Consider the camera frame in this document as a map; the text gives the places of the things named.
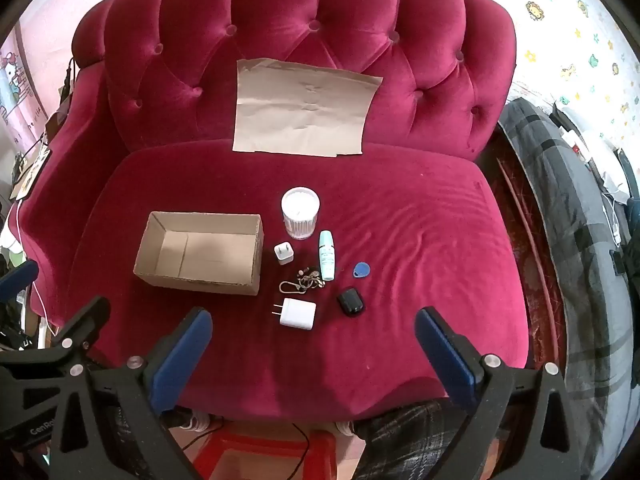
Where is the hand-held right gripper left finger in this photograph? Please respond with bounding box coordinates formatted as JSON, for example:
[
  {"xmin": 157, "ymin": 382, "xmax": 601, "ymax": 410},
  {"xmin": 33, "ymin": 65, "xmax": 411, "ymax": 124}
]
[{"xmin": 47, "ymin": 307, "xmax": 213, "ymax": 480}]

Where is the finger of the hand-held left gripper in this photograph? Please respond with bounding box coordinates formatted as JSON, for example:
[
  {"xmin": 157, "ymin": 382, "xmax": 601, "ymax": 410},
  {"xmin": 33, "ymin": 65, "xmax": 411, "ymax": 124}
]
[
  {"xmin": 0, "ymin": 260, "xmax": 40, "ymax": 307},
  {"xmin": 37, "ymin": 296, "xmax": 111, "ymax": 361}
]

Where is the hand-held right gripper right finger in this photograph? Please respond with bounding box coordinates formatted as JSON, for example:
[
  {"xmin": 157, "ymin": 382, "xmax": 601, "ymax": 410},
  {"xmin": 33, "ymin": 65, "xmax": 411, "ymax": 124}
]
[{"xmin": 414, "ymin": 306, "xmax": 583, "ymax": 480}]

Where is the cardboard box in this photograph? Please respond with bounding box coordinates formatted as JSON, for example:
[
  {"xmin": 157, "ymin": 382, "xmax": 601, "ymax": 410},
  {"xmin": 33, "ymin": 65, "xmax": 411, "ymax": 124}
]
[{"xmin": 133, "ymin": 211, "xmax": 264, "ymax": 296}]

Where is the black earbud case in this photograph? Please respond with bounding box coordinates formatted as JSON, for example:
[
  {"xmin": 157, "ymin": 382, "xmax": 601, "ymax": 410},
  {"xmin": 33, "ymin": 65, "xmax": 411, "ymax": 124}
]
[{"xmin": 336, "ymin": 286, "xmax": 366, "ymax": 317}]

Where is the large white charger plug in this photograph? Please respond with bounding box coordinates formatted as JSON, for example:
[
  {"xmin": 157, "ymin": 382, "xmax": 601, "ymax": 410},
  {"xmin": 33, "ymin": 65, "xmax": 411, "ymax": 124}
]
[{"xmin": 271, "ymin": 298, "xmax": 317, "ymax": 331}]

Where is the metal keychain with beads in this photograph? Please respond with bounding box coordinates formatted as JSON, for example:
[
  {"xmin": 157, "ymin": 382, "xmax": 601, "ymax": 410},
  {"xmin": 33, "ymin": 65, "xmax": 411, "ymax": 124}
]
[{"xmin": 278, "ymin": 266, "xmax": 327, "ymax": 295}]

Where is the light blue cosmetic bottle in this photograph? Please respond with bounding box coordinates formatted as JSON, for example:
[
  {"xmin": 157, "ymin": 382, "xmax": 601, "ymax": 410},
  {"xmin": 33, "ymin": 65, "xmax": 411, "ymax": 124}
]
[{"xmin": 318, "ymin": 230, "xmax": 336, "ymax": 282}]

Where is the person's plaid trouser leg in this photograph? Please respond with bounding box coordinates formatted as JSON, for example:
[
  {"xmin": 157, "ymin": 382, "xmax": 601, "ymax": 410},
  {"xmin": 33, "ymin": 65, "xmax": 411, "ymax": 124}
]
[{"xmin": 350, "ymin": 400, "xmax": 481, "ymax": 480}]

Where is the red plastic stool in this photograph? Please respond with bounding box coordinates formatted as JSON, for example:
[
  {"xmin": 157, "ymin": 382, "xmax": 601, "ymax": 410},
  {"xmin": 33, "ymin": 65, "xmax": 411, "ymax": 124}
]
[{"xmin": 192, "ymin": 422, "xmax": 341, "ymax": 480}]

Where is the brown hanging tag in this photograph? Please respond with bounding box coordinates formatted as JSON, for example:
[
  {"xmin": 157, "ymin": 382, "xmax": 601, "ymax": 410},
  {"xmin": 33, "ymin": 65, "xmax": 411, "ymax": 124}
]
[{"xmin": 12, "ymin": 146, "xmax": 53, "ymax": 202}]

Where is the red velvet tufted sofa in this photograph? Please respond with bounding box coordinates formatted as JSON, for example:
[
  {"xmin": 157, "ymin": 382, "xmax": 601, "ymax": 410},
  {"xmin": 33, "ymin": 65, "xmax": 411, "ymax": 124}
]
[{"xmin": 30, "ymin": 0, "xmax": 531, "ymax": 423}]

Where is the grey plaid blanket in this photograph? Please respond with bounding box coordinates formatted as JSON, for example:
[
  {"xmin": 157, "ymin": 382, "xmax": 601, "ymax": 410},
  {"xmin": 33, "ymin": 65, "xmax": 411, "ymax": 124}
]
[{"xmin": 497, "ymin": 97, "xmax": 640, "ymax": 480}]

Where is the white cotton swab container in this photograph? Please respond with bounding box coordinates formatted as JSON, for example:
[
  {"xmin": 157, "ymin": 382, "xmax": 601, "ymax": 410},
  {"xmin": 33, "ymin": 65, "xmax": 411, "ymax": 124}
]
[{"xmin": 280, "ymin": 186, "xmax": 321, "ymax": 240}]

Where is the brown paper sheet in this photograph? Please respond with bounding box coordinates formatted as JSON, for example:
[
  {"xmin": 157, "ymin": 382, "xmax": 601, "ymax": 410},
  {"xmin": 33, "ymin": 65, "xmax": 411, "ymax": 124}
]
[{"xmin": 232, "ymin": 58, "xmax": 384, "ymax": 157}]

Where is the cartoon wall poster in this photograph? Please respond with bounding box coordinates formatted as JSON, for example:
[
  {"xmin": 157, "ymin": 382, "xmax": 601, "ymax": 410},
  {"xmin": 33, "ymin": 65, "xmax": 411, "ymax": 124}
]
[{"xmin": 0, "ymin": 42, "xmax": 38, "ymax": 136}]

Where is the black cable plug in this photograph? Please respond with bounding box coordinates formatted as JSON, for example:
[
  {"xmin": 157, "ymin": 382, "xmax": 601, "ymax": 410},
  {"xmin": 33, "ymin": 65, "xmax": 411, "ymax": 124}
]
[{"xmin": 60, "ymin": 57, "xmax": 81, "ymax": 106}]

